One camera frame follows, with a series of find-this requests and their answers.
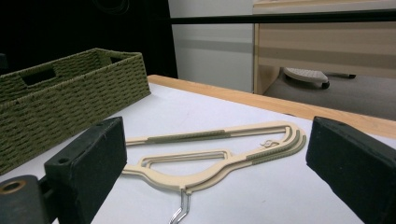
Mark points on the black horizontal bar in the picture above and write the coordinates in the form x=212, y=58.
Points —
x=280, y=17

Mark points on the beige plastic clothes hanger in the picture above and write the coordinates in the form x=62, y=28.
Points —
x=304, y=141
x=202, y=177
x=298, y=138

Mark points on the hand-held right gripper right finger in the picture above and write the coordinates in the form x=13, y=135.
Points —
x=351, y=168

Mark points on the light wooden cabinet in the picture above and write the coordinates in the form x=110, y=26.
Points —
x=327, y=46

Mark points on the white table cover sheet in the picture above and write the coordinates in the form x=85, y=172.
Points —
x=249, y=199

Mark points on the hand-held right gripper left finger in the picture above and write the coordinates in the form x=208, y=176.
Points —
x=90, y=155

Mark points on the green woven basket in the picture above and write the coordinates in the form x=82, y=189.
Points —
x=77, y=102

